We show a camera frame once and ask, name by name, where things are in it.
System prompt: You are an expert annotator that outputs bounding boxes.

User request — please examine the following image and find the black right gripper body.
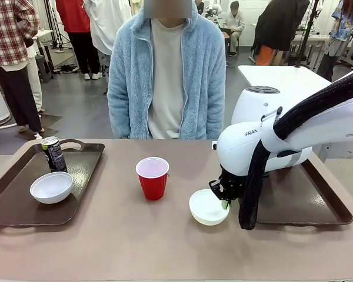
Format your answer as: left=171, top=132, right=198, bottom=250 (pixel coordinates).
left=208, top=164, right=248, bottom=208

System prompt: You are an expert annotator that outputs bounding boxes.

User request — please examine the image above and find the white foam bowl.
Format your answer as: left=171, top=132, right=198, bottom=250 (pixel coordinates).
left=188, top=189, right=231, bottom=226
left=29, top=172, right=74, bottom=205

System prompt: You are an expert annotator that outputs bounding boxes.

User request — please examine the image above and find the black green Pepsi can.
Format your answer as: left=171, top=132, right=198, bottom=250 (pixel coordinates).
left=40, top=136, right=68, bottom=173

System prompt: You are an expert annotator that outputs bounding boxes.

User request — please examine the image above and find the person's right forearm blue sleeve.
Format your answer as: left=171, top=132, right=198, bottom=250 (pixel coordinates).
left=106, top=85, right=136, bottom=139

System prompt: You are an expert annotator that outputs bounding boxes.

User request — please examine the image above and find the person's left forearm blue sleeve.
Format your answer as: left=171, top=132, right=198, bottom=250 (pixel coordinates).
left=191, top=85, right=227, bottom=140

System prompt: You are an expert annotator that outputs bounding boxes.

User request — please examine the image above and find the brown plastic serving tray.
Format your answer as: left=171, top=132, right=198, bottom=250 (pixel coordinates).
left=254, top=152, right=353, bottom=227
left=0, top=139, right=106, bottom=233

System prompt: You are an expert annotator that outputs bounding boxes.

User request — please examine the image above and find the red plastic cup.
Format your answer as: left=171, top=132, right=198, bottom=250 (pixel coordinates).
left=135, top=157, right=170, bottom=202

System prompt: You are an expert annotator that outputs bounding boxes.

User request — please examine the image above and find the person in blue fleece jacket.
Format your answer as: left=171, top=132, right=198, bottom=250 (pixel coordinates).
left=106, top=0, right=227, bottom=140

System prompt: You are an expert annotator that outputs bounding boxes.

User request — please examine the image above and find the person in white lab coat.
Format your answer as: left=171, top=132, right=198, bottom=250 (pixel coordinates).
left=222, top=0, right=245, bottom=57

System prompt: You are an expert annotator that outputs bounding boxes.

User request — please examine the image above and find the person in black jacket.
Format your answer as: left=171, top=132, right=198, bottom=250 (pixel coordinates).
left=252, top=0, right=311, bottom=66

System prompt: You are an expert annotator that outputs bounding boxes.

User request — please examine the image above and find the black equipment stand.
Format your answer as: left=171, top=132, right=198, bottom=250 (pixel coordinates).
left=295, top=0, right=319, bottom=69

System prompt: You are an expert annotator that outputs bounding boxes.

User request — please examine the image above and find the person in colourful printed shirt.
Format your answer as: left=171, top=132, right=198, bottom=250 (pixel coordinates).
left=317, top=0, right=353, bottom=82

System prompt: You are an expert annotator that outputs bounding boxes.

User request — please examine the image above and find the person in long white shirt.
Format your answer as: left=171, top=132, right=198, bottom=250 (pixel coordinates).
left=84, top=0, right=127, bottom=78

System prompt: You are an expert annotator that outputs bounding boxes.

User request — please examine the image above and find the grey plastic stool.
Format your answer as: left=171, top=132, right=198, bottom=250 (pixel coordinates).
left=35, top=55, right=54, bottom=83

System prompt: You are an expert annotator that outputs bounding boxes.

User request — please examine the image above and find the person in red top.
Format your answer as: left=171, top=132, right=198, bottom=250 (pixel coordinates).
left=55, top=0, right=104, bottom=80

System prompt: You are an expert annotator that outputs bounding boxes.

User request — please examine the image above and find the person in plaid shirt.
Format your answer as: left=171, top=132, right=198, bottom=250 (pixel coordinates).
left=0, top=0, right=45, bottom=133

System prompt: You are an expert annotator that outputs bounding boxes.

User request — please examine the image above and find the black cable sleeve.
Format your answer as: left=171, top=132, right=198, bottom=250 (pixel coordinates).
left=238, top=75, right=353, bottom=231

